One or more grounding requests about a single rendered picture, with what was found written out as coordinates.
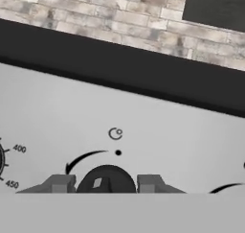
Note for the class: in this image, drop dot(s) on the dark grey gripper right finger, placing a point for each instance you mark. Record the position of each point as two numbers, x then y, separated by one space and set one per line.
150 183

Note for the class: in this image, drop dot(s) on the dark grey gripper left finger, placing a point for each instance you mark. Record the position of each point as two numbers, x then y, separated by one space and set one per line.
60 183

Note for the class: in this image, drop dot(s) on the black stove knob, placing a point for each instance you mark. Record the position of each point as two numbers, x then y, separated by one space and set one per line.
106 179

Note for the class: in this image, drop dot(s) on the black oven temperature dial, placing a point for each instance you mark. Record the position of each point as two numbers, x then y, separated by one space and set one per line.
1 161

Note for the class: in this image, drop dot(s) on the grey stove with black top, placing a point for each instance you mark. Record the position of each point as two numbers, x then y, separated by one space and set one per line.
127 115

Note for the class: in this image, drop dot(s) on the dark wall cupboard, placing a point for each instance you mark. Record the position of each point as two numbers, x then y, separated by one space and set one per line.
217 6

